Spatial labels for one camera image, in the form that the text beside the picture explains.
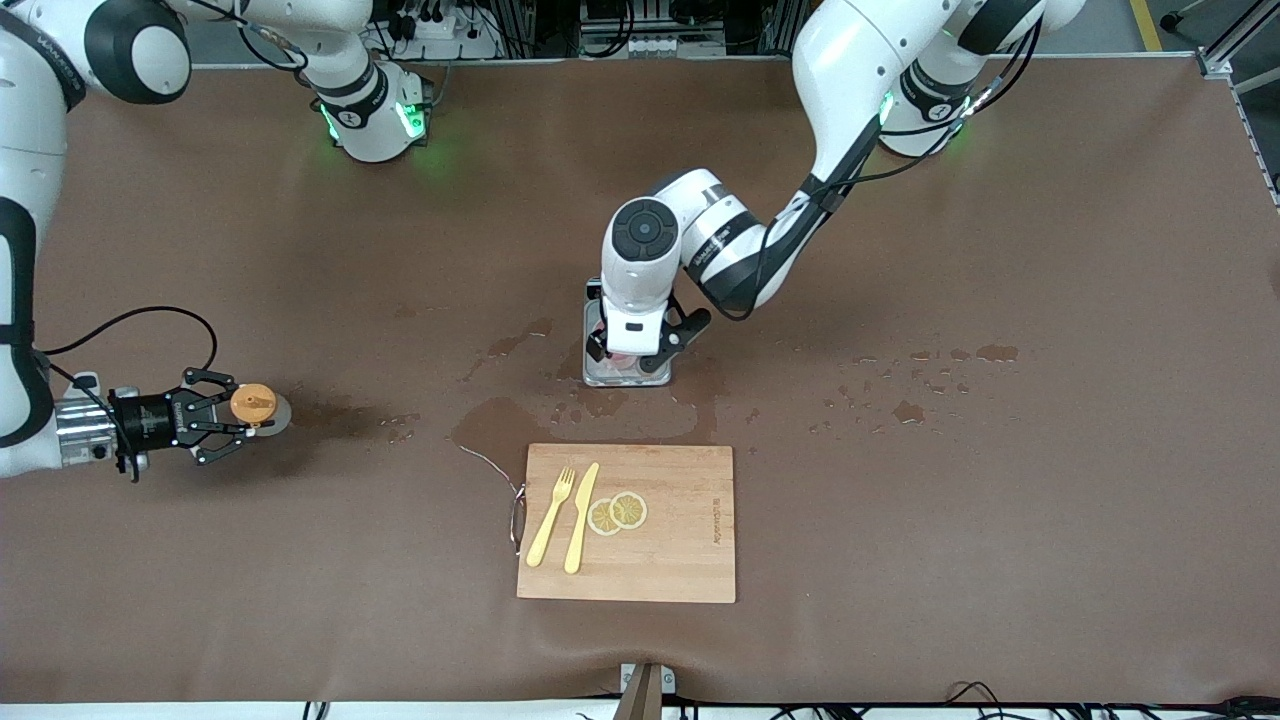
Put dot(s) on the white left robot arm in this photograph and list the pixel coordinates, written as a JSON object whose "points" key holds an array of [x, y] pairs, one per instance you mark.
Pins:
{"points": [[850, 70]]}

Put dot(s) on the lemon slice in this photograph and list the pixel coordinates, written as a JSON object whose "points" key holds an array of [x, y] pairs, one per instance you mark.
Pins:
{"points": [[601, 520], [630, 510]]}

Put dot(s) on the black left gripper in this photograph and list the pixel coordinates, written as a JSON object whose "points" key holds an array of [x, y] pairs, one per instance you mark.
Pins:
{"points": [[595, 348]]}

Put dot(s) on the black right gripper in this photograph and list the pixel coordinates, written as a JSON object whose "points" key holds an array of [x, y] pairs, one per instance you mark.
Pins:
{"points": [[145, 419]]}

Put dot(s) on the wooden cutting board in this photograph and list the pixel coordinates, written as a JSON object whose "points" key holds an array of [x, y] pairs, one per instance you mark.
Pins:
{"points": [[680, 560]]}

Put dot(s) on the brown table mat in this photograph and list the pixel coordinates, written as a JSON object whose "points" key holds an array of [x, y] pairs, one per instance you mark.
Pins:
{"points": [[900, 550]]}

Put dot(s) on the long white power strip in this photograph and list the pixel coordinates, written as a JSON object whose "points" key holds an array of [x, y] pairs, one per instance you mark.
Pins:
{"points": [[650, 47]]}

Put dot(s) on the yellow plastic fork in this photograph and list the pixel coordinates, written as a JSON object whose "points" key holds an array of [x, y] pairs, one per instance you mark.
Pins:
{"points": [[545, 535]]}

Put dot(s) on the yellow plastic knife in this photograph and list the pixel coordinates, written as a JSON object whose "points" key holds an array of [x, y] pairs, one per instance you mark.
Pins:
{"points": [[575, 545]]}

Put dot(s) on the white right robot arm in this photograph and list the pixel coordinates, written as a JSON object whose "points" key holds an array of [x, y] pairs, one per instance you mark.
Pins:
{"points": [[30, 120]]}

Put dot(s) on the pink plastic cup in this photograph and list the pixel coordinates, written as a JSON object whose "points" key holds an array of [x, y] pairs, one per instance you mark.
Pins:
{"points": [[625, 362]]}

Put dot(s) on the silver kitchen scale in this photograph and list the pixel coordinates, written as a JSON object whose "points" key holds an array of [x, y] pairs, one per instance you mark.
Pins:
{"points": [[662, 372]]}

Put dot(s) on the aluminium frame profile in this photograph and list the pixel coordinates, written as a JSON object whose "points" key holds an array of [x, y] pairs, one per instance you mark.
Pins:
{"points": [[1212, 62]]}

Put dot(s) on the sauce bottle with orange cap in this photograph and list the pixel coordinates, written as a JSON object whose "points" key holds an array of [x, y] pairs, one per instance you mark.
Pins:
{"points": [[252, 405]]}

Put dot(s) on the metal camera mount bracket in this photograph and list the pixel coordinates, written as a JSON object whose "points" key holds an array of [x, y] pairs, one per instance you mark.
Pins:
{"points": [[628, 680]]}

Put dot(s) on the white power strip with plugs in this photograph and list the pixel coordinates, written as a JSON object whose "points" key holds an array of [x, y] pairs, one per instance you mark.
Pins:
{"points": [[455, 45]]}

